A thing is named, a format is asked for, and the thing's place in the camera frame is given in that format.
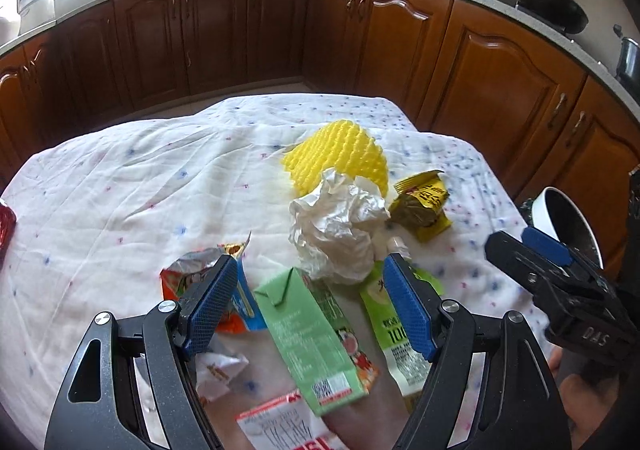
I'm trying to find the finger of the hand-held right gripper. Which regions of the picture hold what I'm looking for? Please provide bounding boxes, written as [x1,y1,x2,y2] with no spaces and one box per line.
[521,226,618,283]
[484,230,601,326]

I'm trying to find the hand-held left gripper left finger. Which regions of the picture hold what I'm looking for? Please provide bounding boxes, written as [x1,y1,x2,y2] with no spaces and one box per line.
[44,254,240,450]

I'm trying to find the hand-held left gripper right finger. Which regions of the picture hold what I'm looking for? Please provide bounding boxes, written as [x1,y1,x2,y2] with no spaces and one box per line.
[382,253,573,450]

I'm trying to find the green white drink pouch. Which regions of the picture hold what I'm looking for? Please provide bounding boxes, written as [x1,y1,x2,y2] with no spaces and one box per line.
[360,236,446,411]

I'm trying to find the black bin with white rim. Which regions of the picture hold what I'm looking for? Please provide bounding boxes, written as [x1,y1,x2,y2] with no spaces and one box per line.
[530,186,608,271]

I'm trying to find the orange snack wrapper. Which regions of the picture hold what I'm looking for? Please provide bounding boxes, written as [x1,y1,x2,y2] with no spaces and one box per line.
[160,230,268,335]

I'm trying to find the small white wrapper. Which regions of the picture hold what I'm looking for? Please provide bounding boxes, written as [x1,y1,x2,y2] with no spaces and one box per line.
[192,350,251,403]

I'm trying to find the green juice carton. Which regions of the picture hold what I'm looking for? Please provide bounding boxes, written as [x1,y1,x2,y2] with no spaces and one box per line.
[253,266,381,417]

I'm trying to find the yellow snack packet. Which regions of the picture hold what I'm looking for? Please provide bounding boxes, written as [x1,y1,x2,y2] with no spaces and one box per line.
[389,170,453,243]

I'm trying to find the white paper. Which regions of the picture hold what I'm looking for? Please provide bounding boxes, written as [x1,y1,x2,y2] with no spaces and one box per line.
[288,167,392,283]

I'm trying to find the white red label wrapper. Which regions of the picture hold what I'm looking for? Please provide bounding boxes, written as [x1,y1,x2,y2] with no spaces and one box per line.
[235,392,346,450]

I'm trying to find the yellow foam fruit net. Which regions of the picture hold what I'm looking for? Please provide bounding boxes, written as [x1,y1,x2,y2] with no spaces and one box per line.
[281,120,391,198]

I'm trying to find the person's right hand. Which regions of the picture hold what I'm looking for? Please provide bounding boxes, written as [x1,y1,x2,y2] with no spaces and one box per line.
[549,347,621,450]

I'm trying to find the person's left hand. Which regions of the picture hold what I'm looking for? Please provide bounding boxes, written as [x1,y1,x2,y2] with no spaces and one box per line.
[325,365,418,450]

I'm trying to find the white floral printed tablecloth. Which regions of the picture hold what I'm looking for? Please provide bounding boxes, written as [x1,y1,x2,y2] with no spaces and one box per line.
[0,93,556,450]

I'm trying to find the wooden base cabinets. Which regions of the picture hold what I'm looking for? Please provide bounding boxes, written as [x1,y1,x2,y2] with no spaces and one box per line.
[0,0,640,231]

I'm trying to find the grey kitchen countertop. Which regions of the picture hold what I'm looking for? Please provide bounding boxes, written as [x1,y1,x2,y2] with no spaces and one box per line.
[0,0,640,111]

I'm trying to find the black cooking pot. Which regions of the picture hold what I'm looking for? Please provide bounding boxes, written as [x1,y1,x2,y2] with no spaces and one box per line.
[612,24,640,86]

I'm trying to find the red foil wrapper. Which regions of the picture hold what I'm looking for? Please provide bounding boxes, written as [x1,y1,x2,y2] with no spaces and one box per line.
[0,203,18,266]

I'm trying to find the white rice cooker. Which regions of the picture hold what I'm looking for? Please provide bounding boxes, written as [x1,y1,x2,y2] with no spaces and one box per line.
[16,0,57,35]

